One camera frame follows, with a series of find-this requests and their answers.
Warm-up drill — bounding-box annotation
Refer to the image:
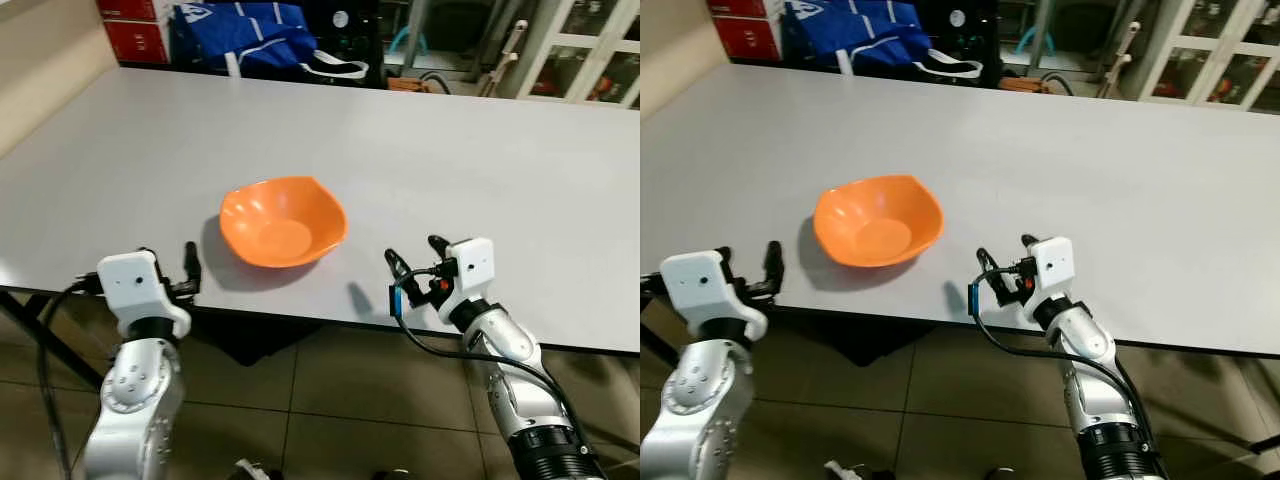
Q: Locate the white glass door cabinet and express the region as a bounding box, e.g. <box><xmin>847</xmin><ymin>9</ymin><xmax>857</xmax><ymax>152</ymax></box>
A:
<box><xmin>1100</xmin><ymin>0</ymin><xmax>1280</xmax><ymax>111</ymax></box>
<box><xmin>480</xmin><ymin>0</ymin><xmax>641</xmax><ymax>109</ymax></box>

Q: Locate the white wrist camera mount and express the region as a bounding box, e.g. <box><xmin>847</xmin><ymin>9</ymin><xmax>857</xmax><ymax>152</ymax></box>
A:
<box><xmin>660</xmin><ymin>250</ymin><xmax>769</xmax><ymax>343</ymax></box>
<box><xmin>97</xmin><ymin>250</ymin><xmax>192</xmax><ymax>338</ymax></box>
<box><xmin>1028</xmin><ymin>237</ymin><xmax>1077</xmax><ymax>307</ymax></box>
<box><xmin>443</xmin><ymin>238</ymin><xmax>497</xmax><ymax>323</ymax></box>

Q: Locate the black bag with white trim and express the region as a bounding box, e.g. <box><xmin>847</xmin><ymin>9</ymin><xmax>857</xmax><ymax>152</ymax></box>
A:
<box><xmin>300</xmin><ymin>48</ymin><xmax>371</xmax><ymax>86</ymax></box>
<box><xmin>910</xmin><ymin>45</ymin><xmax>986</xmax><ymax>83</ymax></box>

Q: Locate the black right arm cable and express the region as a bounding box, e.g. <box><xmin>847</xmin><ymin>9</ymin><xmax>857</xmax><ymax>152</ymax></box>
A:
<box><xmin>967</xmin><ymin>262</ymin><xmax>1166</xmax><ymax>471</ymax></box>
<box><xmin>388</xmin><ymin>265</ymin><xmax>601</xmax><ymax>471</ymax></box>

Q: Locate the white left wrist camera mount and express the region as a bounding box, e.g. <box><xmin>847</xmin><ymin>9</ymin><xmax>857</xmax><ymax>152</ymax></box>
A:
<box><xmin>660</xmin><ymin>250</ymin><xmax>769</xmax><ymax>343</ymax></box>
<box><xmin>97</xmin><ymin>250</ymin><xmax>192</xmax><ymax>338</ymax></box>

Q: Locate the blue fabric bag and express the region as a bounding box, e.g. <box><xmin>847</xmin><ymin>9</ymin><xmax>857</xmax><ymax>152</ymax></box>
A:
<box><xmin>783</xmin><ymin>0</ymin><xmax>931</xmax><ymax>73</ymax></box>
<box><xmin>170</xmin><ymin>0</ymin><xmax>319</xmax><ymax>77</ymax></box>

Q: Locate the orange plastic bowl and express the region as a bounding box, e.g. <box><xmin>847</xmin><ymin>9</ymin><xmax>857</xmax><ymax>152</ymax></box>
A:
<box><xmin>219</xmin><ymin>176</ymin><xmax>349</xmax><ymax>269</ymax></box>
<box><xmin>813</xmin><ymin>175</ymin><xmax>944</xmax><ymax>269</ymax></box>

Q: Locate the red box with white print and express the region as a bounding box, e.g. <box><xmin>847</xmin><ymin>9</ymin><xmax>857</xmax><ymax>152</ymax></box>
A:
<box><xmin>103</xmin><ymin>20</ymin><xmax>171</xmax><ymax>66</ymax></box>
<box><xmin>715</xmin><ymin>17</ymin><xmax>786</xmax><ymax>61</ymax></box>

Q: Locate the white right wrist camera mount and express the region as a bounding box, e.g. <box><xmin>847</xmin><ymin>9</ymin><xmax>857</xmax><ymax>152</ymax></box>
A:
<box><xmin>443</xmin><ymin>238</ymin><xmax>497</xmax><ymax>323</ymax></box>
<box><xmin>1028</xmin><ymin>237</ymin><xmax>1077</xmax><ymax>307</ymax></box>

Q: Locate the black metal table leg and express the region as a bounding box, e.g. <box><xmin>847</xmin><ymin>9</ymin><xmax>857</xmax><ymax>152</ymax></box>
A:
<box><xmin>0</xmin><ymin>288</ymin><xmax>111</xmax><ymax>393</ymax></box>

